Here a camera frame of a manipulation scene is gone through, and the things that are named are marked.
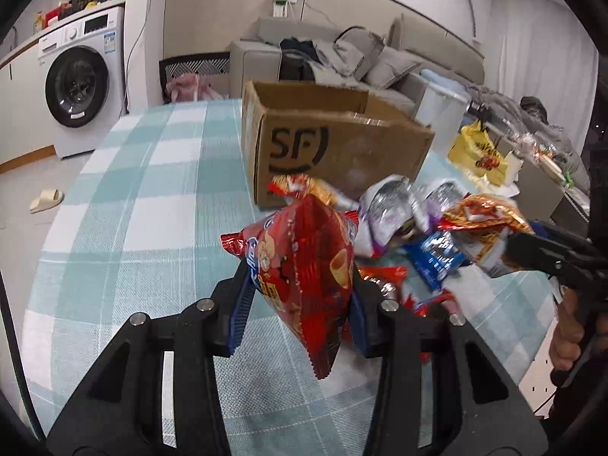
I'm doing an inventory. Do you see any blue Oreo packet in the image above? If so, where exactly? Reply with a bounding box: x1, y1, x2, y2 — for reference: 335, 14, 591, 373
404, 231, 470, 292

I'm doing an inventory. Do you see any purple silver snack bag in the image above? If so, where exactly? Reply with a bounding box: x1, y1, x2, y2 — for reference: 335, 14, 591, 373
353, 174, 431, 258

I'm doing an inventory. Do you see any red chips snack bag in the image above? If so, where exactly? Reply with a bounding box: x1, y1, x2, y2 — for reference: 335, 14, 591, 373
220, 195, 359, 380

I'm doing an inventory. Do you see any orange noodle snack bag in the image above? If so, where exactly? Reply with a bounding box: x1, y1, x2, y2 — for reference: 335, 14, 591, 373
268, 174, 359, 211

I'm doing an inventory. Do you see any small red snack packet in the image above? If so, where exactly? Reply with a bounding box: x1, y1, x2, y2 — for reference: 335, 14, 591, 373
413, 289, 461, 317

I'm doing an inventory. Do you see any red Oreo packet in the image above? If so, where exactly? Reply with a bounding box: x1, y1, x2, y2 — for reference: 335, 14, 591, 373
359, 266, 407, 302

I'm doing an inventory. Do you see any person's right hand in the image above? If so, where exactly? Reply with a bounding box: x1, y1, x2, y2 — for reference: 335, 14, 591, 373
549, 286, 584, 372

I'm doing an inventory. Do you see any yellow plastic bag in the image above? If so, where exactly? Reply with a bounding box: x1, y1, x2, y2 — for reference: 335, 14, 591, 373
447, 120, 508, 186

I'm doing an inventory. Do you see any white trash bin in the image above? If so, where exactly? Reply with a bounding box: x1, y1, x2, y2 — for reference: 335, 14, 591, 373
415, 69, 471, 157

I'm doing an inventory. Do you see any brown SF cardboard box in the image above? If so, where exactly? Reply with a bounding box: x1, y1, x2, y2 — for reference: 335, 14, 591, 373
241, 81, 435, 208

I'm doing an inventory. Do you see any beige slipper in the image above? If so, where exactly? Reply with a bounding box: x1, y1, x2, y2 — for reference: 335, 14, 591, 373
29, 188, 65, 214

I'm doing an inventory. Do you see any grey throw pillow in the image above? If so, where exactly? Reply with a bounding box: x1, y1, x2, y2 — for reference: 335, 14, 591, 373
363, 46, 420, 90

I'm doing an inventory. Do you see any dark clothes pile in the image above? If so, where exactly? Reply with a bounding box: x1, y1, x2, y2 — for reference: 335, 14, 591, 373
279, 37, 320, 82

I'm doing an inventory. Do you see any grey sofa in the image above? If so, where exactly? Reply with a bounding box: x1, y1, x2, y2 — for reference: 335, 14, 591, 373
229, 13, 485, 116

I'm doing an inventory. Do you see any pink bag on floor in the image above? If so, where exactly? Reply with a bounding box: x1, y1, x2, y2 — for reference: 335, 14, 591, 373
166, 73, 223, 103

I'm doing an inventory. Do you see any white washing machine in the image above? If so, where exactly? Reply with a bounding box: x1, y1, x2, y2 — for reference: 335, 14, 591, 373
38, 5, 125, 158

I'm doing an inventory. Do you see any black patterned chair back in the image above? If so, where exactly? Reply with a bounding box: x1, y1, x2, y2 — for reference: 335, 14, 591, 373
159, 51, 230, 104

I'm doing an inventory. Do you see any white wall socket charger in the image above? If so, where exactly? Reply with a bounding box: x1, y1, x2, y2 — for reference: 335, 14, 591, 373
272, 0, 298, 19

